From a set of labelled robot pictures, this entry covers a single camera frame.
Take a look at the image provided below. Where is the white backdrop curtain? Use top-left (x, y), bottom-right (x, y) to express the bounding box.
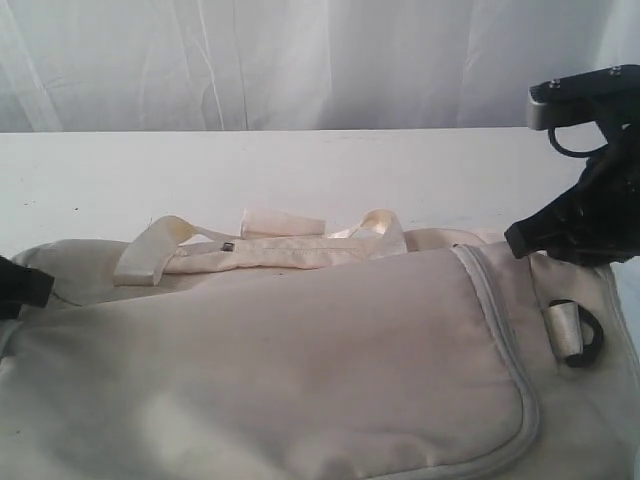
top-left (1, 1), bottom-right (639, 132)

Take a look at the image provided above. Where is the cream duffel bag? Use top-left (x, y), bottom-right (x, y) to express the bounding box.
top-left (1, 212), bottom-right (639, 479)

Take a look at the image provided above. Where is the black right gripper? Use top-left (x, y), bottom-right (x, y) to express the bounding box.
top-left (504, 125), bottom-right (639, 267)

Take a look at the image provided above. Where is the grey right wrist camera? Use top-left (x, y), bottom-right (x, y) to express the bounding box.
top-left (526, 64), bottom-right (639, 131)

